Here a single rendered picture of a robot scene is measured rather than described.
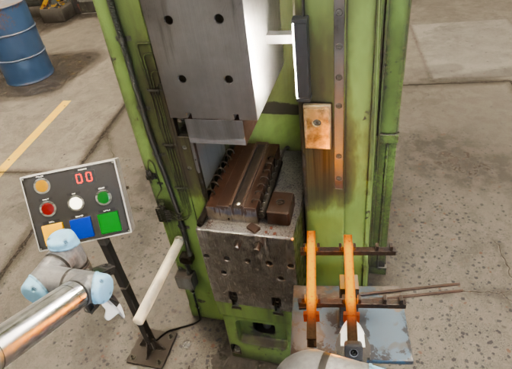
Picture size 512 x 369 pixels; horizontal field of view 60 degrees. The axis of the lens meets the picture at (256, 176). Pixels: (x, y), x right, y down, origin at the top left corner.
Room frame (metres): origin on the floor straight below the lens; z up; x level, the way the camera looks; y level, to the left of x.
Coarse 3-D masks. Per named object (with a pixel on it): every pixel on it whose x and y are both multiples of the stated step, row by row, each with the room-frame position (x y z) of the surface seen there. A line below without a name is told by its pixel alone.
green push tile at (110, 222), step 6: (102, 216) 1.25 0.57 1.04; (108, 216) 1.25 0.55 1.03; (114, 216) 1.25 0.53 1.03; (102, 222) 1.23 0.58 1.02; (108, 222) 1.23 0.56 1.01; (114, 222) 1.23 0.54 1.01; (102, 228) 1.22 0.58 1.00; (108, 228) 1.22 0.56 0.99; (114, 228) 1.22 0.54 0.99; (120, 228) 1.22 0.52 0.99; (102, 234) 1.21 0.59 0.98
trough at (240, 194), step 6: (258, 144) 1.63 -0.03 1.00; (258, 150) 1.60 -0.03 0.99; (252, 156) 1.54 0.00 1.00; (258, 156) 1.55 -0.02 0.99; (252, 162) 1.51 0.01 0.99; (252, 168) 1.47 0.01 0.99; (246, 174) 1.44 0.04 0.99; (252, 174) 1.44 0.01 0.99; (246, 180) 1.40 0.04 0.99; (240, 186) 1.36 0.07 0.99; (246, 186) 1.36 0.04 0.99; (240, 192) 1.33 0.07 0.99; (234, 198) 1.28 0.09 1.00; (240, 198) 1.29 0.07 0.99; (234, 204) 1.26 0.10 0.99; (240, 204) 1.26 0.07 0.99
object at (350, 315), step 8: (344, 240) 1.04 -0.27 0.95; (344, 248) 1.00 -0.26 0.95; (352, 248) 1.00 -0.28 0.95; (344, 256) 0.97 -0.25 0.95; (352, 256) 0.96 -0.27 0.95; (344, 264) 0.94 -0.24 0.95; (352, 264) 0.93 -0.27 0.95; (344, 272) 0.91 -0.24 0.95; (352, 272) 0.90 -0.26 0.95; (352, 280) 0.87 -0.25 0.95; (352, 288) 0.84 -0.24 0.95; (352, 296) 0.81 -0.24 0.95; (352, 304) 0.78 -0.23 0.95; (344, 312) 0.76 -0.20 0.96; (352, 312) 0.75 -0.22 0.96; (344, 320) 0.75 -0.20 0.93; (352, 320) 0.73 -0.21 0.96; (352, 328) 0.71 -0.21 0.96; (352, 336) 0.68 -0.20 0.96
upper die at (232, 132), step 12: (192, 120) 1.28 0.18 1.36; (204, 120) 1.26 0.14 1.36; (216, 120) 1.25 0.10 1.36; (228, 120) 1.24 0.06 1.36; (240, 120) 1.22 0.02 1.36; (252, 120) 1.31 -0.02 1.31; (192, 132) 1.28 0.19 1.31; (204, 132) 1.26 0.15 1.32; (216, 132) 1.25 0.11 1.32; (228, 132) 1.24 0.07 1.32; (240, 132) 1.22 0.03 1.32; (228, 144) 1.24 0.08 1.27; (240, 144) 1.23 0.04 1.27
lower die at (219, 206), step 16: (256, 144) 1.63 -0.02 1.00; (272, 144) 1.62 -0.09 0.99; (240, 160) 1.54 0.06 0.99; (272, 160) 1.50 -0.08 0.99; (224, 176) 1.46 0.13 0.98; (240, 176) 1.43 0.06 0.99; (256, 176) 1.41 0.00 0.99; (224, 192) 1.34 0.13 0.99; (208, 208) 1.28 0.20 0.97; (224, 208) 1.26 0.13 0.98; (240, 208) 1.24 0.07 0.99; (256, 208) 1.22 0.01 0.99
